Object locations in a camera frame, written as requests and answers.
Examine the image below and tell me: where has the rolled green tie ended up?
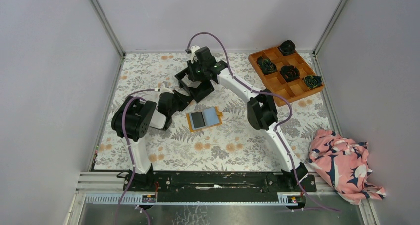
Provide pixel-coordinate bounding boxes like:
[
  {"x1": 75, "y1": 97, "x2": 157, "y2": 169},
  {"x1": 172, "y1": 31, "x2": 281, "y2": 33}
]
[
  {"x1": 303, "y1": 75, "x2": 323, "y2": 90},
  {"x1": 257, "y1": 57, "x2": 277, "y2": 75}
]

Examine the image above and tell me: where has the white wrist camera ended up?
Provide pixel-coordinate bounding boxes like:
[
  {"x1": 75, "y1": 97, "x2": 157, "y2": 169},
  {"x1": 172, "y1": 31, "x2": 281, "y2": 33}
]
[
  {"x1": 154, "y1": 82, "x2": 174, "y2": 94},
  {"x1": 185, "y1": 45, "x2": 201, "y2": 62}
]

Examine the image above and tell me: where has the rolled dark tie centre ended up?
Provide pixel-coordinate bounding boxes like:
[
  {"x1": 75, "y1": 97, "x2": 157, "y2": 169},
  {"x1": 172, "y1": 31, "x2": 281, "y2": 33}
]
[{"x1": 280, "y1": 65, "x2": 300, "y2": 83}]

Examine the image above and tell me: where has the pink patterned cloth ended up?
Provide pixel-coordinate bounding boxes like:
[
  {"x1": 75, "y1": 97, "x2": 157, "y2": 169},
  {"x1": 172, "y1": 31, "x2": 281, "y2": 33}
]
[{"x1": 308, "y1": 129, "x2": 386, "y2": 205}]

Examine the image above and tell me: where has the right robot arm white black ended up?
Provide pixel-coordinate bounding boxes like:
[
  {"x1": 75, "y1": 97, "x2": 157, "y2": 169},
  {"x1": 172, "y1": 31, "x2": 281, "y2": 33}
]
[{"x1": 186, "y1": 45, "x2": 308, "y2": 191}]

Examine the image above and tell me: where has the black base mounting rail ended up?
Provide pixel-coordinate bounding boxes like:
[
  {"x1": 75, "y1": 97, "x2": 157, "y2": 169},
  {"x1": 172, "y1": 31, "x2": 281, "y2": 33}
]
[{"x1": 117, "y1": 171, "x2": 317, "y2": 203}]

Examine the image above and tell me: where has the rolled green tie left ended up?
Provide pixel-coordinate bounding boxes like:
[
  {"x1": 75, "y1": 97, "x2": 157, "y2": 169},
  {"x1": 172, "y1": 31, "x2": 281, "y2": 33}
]
[{"x1": 257, "y1": 57, "x2": 277, "y2": 75}]

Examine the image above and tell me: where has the rolled dark tie top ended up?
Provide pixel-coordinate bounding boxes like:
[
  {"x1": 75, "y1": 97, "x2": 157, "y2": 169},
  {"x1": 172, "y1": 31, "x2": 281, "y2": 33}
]
[{"x1": 278, "y1": 40, "x2": 296, "y2": 56}]

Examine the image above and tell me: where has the rolled dark tie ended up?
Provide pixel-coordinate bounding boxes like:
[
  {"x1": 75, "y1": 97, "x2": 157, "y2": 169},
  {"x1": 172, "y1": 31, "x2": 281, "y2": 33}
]
[
  {"x1": 280, "y1": 65, "x2": 300, "y2": 83},
  {"x1": 278, "y1": 40, "x2": 296, "y2": 56}
]

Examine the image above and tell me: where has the dark credit card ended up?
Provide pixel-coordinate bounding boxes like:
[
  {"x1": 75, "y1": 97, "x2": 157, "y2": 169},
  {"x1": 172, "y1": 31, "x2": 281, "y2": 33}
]
[{"x1": 190, "y1": 112, "x2": 206, "y2": 130}]

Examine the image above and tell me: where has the floral patterned table mat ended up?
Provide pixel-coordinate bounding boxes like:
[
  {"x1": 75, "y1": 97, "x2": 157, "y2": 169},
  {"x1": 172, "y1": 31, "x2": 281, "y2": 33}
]
[{"x1": 93, "y1": 53, "x2": 330, "y2": 171}]

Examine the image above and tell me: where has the black plastic card box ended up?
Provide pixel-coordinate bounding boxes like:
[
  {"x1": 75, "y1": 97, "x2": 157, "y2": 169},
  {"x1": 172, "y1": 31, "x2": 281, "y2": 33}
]
[{"x1": 175, "y1": 68, "x2": 214, "y2": 103}]

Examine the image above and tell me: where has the yellow leather card holder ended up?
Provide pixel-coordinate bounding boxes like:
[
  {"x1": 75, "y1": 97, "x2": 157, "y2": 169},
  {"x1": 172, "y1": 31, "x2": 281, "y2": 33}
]
[{"x1": 186, "y1": 107, "x2": 223, "y2": 132}]

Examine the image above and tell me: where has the rolled green tie right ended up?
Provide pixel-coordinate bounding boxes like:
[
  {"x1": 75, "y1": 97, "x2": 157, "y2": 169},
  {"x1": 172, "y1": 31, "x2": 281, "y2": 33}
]
[{"x1": 303, "y1": 75, "x2": 323, "y2": 90}]

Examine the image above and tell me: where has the stack of credit cards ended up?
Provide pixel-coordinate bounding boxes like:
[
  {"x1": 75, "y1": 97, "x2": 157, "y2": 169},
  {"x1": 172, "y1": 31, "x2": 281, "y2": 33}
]
[{"x1": 188, "y1": 81, "x2": 202, "y2": 88}]

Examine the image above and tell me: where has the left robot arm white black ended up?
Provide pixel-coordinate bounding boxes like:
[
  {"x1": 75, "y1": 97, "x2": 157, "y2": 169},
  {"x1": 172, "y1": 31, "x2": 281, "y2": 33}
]
[{"x1": 111, "y1": 89, "x2": 193, "y2": 191}]

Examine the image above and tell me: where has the orange wooden compartment tray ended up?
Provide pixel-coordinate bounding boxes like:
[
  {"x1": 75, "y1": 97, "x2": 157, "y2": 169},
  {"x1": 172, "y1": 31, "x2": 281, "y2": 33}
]
[{"x1": 248, "y1": 46, "x2": 324, "y2": 102}]

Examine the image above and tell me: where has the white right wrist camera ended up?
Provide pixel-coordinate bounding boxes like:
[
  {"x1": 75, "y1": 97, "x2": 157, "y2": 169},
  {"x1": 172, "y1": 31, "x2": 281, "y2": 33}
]
[{"x1": 185, "y1": 45, "x2": 201, "y2": 62}]

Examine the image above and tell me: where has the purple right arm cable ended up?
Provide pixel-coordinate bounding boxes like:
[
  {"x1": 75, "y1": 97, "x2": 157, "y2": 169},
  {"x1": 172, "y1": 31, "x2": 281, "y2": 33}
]
[{"x1": 185, "y1": 32, "x2": 342, "y2": 213}]

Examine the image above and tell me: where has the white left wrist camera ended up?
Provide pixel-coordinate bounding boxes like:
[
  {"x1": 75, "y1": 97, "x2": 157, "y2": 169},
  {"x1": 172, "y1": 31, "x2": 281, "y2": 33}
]
[{"x1": 154, "y1": 82, "x2": 174, "y2": 94}]

